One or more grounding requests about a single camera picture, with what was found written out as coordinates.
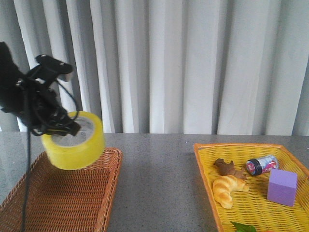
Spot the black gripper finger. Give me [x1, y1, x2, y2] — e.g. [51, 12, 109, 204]
[61, 120, 81, 136]

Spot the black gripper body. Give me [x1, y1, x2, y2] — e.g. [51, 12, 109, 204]
[14, 79, 70, 135]

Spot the yellow tape roll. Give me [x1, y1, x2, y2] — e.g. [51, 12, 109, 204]
[42, 111, 105, 170]

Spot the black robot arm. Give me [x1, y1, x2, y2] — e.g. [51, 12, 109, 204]
[0, 42, 81, 136]

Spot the brown wicker basket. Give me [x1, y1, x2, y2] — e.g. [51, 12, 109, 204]
[0, 147, 124, 232]

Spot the brown toy dinosaur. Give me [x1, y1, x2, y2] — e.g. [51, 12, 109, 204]
[214, 159, 247, 180]

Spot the toy croissant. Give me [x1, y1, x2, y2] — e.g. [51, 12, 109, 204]
[212, 175, 249, 209]

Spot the white pleated curtain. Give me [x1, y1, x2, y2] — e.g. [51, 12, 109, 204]
[0, 0, 309, 136]

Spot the small printed jar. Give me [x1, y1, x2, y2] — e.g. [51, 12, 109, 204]
[246, 155, 279, 176]

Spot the orange toy carrot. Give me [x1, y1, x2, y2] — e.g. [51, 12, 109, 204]
[231, 221, 257, 232]

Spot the yellow woven basket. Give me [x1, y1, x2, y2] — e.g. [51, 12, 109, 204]
[194, 143, 309, 232]

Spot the purple foam cube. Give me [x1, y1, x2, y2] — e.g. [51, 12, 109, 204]
[267, 169, 297, 206]

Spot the black cable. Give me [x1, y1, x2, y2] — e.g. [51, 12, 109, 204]
[20, 79, 80, 232]

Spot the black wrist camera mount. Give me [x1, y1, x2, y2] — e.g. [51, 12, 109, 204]
[26, 54, 73, 86]

